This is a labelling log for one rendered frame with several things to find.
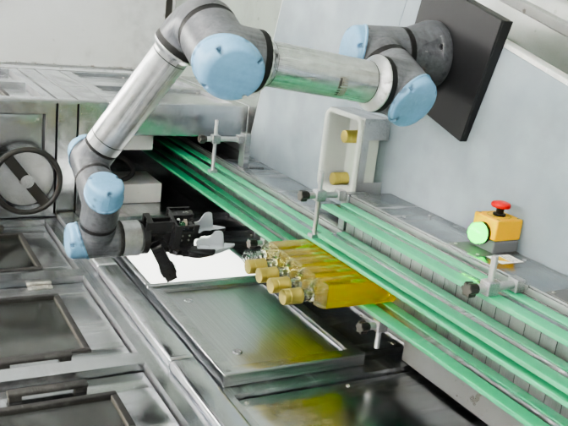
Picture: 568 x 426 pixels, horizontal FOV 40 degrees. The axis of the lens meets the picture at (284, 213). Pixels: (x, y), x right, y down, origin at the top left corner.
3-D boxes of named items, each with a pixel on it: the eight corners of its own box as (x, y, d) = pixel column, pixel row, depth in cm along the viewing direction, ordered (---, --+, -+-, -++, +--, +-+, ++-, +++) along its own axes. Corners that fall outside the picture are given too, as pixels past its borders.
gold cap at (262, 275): (271, 278, 177) (253, 280, 174) (272, 264, 176) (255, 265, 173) (278, 284, 174) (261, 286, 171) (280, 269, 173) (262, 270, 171)
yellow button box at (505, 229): (494, 241, 165) (468, 243, 161) (501, 207, 163) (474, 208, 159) (518, 252, 159) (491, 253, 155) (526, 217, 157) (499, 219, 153)
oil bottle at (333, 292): (381, 292, 180) (302, 301, 169) (385, 270, 178) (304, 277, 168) (395, 302, 175) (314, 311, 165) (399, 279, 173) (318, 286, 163)
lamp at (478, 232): (473, 239, 160) (462, 240, 158) (477, 218, 159) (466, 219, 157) (488, 246, 156) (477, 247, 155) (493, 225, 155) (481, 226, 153)
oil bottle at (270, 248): (330, 257, 199) (256, 263, 188) (333, 236, 197) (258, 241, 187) (341, 264, 194) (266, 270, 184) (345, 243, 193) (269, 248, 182)
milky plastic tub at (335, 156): (341, 186, 216) (315, 187, 211) (352, 106, 209) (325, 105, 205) (377, 204, 201) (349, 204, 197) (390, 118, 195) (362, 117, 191)
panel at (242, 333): (205, 235, 244) (99, 241, 228) (206, 226, 243) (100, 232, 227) (364, 365, 169) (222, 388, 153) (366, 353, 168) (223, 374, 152)
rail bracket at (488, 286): (512, 286, 144) (456, 292, 138) (520, 248, 142) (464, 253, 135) (527, 294, 141) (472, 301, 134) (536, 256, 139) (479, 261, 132)
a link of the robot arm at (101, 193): (79, 158, 152) (71, 199, 159) (90, 196, 145) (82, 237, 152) (117, 158, 156) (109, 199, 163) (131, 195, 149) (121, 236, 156)
